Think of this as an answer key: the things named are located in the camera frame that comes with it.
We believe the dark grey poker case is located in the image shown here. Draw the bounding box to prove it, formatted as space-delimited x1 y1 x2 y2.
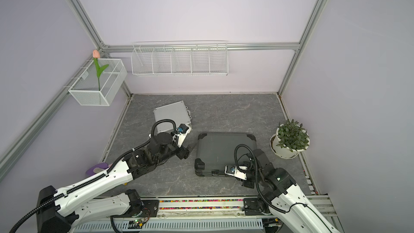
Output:
194 132 257 177

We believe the silver aluminium poker case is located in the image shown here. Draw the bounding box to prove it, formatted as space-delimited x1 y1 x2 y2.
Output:
154 101 191 128

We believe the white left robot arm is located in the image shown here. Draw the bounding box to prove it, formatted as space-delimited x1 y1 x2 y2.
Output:
10 119 191 233

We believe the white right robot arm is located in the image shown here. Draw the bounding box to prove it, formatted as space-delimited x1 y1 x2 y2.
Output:
232 144 339 233

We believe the white plant pot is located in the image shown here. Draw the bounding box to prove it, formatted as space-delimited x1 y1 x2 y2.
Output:
270 128 310 159

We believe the green potted plant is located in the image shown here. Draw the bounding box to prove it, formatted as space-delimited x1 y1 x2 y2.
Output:
276 119 310 152

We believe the pink purple toy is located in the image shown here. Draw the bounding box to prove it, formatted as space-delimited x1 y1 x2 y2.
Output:
85 162 110 177

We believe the pink artificial tulip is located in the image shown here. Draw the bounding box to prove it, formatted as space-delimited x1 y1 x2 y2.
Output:
92 50 109 91

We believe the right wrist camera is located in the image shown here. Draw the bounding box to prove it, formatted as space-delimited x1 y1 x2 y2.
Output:
224 165 248 181

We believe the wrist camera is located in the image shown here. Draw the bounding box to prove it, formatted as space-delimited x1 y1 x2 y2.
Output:
224 165 248 181
173 124 191 148

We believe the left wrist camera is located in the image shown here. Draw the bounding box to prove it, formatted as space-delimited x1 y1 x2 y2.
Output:
173 124 191 148

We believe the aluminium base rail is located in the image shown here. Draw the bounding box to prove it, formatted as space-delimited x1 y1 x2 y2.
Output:
58 195 343 233

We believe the white wire wall shelf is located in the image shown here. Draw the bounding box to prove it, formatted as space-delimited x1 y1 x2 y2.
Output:
131 41 229 76

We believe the aluminium horizontal frame bar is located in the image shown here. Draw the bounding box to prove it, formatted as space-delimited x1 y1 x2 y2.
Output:
102 41 301 54

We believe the white mesh wall basket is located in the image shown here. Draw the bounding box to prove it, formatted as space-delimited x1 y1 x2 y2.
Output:
68 58 127 106

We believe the aluminium frame corner post left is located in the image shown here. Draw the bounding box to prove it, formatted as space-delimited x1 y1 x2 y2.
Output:
51 0 133 98

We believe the aluminium frame corner post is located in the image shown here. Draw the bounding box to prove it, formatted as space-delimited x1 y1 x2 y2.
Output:
278 0 328 98
51 0 133 98

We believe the aluminium left side frame bar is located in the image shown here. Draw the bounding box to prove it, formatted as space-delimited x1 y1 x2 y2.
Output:
1 56 92 181

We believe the aluminium frame corner post right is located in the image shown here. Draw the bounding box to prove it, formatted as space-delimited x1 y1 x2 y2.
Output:
278 0 328 98

